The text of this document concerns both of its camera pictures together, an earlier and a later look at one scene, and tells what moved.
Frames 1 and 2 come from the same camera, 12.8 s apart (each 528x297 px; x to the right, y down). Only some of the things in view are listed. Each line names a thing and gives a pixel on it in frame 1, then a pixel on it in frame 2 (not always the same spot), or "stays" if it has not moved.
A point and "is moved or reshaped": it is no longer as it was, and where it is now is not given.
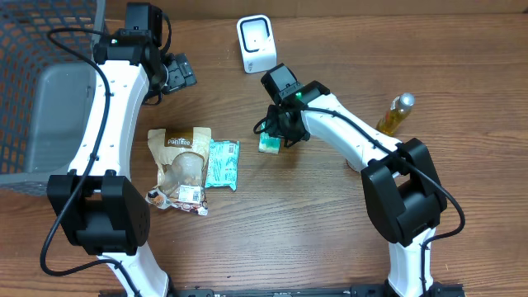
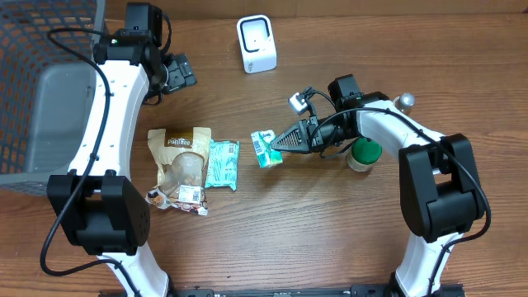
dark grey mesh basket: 46,93 stays
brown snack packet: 182,158 stays
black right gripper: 281,127 -> 313,134
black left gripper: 183,74 stays
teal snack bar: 223,164 stays
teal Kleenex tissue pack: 268,143 is moved or reshaped
